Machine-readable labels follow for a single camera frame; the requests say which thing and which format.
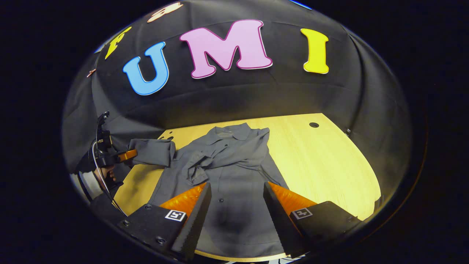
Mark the small copper clip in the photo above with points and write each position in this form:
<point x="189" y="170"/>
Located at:
<point x="91" y="72"/>

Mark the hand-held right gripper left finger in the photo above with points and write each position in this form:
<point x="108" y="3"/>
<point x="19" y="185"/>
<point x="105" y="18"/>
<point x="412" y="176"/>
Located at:
<point x="196" y="220"/>

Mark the black backdrop cloth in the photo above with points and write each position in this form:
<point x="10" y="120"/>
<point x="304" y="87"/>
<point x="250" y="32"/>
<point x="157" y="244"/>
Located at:
<point x="256" y="95"/>

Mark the grey button-up shirt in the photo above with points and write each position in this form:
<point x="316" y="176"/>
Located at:
<point x="234" y="172"/>

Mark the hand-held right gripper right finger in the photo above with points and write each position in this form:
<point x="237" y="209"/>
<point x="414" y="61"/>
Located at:
<point x="278" y="220"/>

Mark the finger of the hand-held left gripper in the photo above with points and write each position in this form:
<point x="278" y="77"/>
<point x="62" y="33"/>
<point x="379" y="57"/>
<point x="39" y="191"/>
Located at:
<point x="128" y="154"/>

